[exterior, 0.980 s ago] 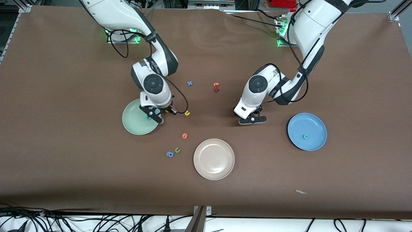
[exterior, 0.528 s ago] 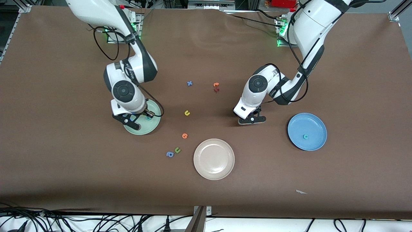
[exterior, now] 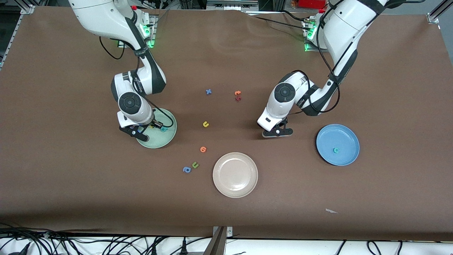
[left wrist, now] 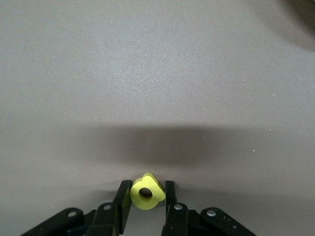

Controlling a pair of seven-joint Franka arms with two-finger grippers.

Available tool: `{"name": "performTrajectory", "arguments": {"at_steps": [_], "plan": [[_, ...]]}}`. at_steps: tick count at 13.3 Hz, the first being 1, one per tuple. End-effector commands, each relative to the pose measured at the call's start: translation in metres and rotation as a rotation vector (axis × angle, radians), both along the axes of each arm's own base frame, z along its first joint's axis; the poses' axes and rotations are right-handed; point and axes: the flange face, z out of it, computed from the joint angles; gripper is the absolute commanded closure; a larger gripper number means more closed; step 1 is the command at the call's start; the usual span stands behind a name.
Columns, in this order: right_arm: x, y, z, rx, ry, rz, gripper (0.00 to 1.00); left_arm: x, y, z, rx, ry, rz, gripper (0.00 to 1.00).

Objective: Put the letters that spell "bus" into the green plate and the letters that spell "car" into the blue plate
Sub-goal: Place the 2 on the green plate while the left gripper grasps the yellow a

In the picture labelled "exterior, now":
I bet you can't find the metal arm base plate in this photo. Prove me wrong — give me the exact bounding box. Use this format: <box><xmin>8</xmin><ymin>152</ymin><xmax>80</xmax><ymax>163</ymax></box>
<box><xmin>304</xmin><ymin>18</ymin><xmax>331</xmax><ymax>53</ymax></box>
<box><xmin>118</xmin><ymin>14</ymin><xmax>156</xmax><ymax>48</ymax></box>

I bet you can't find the grey metal box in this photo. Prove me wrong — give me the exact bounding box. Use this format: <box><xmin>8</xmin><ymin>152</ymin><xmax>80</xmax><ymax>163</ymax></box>
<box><xmin>207</xmin><ymin>0</ymin><xmax>259</xmax><ymax>11</ymax></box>

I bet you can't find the black looping arm cable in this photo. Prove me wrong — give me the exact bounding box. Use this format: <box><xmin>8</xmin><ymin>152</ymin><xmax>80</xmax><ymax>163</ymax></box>
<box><xmin>99</xmin><ymin>35</ymin><xmax>125</xmax><ymax>60</ymax></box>

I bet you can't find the metal table bracket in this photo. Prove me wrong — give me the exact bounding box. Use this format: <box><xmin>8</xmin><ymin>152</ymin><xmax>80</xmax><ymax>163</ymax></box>
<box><xmin>203</xmin><ymin>226</ymin><xmax>233</xmax><ymax>255</ymax></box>

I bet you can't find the red object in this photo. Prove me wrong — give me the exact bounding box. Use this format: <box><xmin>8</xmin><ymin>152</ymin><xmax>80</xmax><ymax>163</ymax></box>
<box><xmin>298</xmin><ymin>0</ymin><xmax>327</xmax><ymax>9</ymax></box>

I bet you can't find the green plate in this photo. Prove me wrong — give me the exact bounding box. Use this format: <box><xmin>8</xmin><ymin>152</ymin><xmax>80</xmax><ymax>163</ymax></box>
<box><xmin>136</xmin><ymin>108</ymin><xmax>177</xmax><ymax>149</ymax></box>

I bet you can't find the beige plate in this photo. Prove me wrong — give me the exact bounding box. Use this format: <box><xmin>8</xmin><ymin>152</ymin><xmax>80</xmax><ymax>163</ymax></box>
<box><xmin>212</xmin><ymin>152</ymin><xmax>259</xmax><ymax>198</ymax></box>

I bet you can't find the black cable on table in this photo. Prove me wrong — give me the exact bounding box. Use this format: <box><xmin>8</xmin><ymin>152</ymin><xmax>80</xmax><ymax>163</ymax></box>
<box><xmin>281</xmin><ymin>10</ymin><xmax>310</xmax><ymax>22</ymax></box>
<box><xmin>252</xmin><ymin>16</ymin><xmax>308</xmax><ymax>32</ymax></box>

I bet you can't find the blue plate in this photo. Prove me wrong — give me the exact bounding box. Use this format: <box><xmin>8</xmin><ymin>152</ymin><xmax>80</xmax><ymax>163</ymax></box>
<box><xmin>316</xmin><ymin>124</ymin><xmax>360</xmax><ymax>166</ymax></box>

